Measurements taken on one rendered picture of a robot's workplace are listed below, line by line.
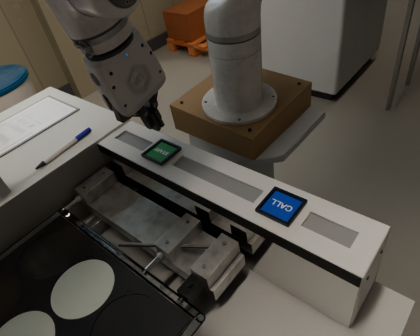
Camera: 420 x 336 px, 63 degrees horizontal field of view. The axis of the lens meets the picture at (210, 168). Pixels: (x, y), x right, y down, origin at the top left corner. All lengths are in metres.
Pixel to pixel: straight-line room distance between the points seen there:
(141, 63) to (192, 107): 0.38
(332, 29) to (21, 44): 2.25
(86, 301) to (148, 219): 0.18
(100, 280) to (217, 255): 0.19
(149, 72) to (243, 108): 0.33
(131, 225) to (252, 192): 0.24
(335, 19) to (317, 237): 1.91
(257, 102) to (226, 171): 0.30
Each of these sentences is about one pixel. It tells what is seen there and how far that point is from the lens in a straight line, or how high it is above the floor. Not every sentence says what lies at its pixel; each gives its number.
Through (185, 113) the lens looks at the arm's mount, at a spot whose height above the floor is 0.89.
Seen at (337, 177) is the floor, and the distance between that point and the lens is 1.98.
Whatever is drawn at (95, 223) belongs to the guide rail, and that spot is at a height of 0.85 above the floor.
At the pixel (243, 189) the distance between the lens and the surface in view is 0.56.
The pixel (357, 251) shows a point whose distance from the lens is 0.49.
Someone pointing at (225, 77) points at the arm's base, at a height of 1.00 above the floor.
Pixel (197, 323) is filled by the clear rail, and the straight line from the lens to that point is 0.51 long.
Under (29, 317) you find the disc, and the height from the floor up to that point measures 0.90.
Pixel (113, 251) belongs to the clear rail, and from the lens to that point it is 0.61.
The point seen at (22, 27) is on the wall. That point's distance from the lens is 3.13.
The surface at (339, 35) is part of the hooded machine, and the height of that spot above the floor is 0.48.
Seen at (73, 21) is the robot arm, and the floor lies 1.24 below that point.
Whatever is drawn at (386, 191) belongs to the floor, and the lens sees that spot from 1.94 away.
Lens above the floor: 1.36
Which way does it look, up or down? 41 degrees down
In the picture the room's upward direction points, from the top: 12 degrees counter-clockwise
